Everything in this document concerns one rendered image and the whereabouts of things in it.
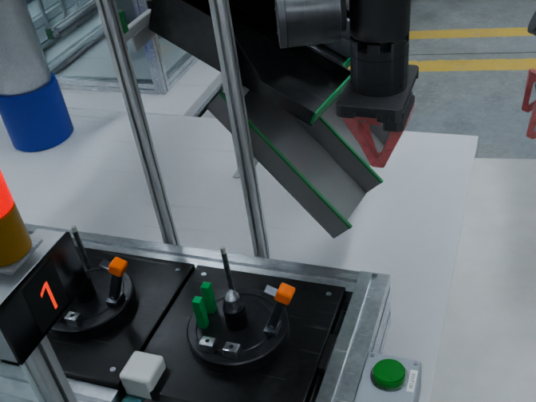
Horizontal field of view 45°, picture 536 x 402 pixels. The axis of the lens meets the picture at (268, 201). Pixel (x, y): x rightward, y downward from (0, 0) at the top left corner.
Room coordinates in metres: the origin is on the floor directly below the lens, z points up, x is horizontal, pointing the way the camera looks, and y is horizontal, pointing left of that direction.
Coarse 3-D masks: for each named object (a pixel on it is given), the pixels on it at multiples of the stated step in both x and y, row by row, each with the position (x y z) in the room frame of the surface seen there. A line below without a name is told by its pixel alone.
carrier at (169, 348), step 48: (192, 288) 0.73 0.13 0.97; (240, 288) 0.72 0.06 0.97; (336, 288) 0.69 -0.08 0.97; (192, 336) 0.62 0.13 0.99; (240, 336) 0.60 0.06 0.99; (288, 336) 0.60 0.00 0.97; (144, 384) 0.55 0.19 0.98; (192, 384) 0.55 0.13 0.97; (240, 384) 0.54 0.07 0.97; (288, 384) 0.53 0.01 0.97
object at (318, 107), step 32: (160, 0) 0.91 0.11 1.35; (192, 0) 1.01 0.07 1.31; (256, 0) 0.97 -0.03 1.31; (160, 32) 0.92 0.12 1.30; (192, 32) 0.88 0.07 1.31; (256, 32) 0.97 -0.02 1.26; (256, 64) 0.89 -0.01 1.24; (288, 64) 0.91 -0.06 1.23; (320, 64) 0.91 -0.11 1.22; (288, 96) 0.80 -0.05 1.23; (320, 96) 0.85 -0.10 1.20
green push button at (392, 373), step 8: (384, 360) 0.54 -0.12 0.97; (392, 360) 0.54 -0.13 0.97; (376, 368) 0.53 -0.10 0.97; (384, 368) 0.53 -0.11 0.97; (392, 368) 0.53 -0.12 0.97; (400, 368) 0.52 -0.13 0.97; (376, 376) 0.52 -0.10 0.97; (384, 376) 0.52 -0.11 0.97; (392, 376) 0.51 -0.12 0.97; (400, 376) 0.51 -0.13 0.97; (384, 384) 0.51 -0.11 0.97; (392, 384) 0.51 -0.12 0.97; (400, 384) 0.51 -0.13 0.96
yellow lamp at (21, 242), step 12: (12, 216) 0.50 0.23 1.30; (0, 228) 0.49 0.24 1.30; (12, 228) 0.49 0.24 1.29; (24, 228) 0.51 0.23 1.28; (0, 240) 0.48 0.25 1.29; (12, 240) 0.49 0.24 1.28; (24, 240) 0.50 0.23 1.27; (0, 252) 0.48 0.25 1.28; (12, 252) 0.49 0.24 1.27; (24, 252) 0.49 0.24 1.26; (0, 264) 0.48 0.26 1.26
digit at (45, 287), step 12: (48, 264) 0.51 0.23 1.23; (36, 276) 0.49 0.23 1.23; (48, 276) 0.50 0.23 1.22; (36, 288) 0.49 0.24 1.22; (48, 288) 0.50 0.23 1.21; (60, 288) 0.51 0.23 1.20; (36, 300) 0.48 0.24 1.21; (48, 300) 0.49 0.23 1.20; (60, 300) 0.51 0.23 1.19; (36, 312) 0.48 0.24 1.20; (48, 312) 0.49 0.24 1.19; (60, 312) 0.50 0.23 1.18; (48, 324) 0.48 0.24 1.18
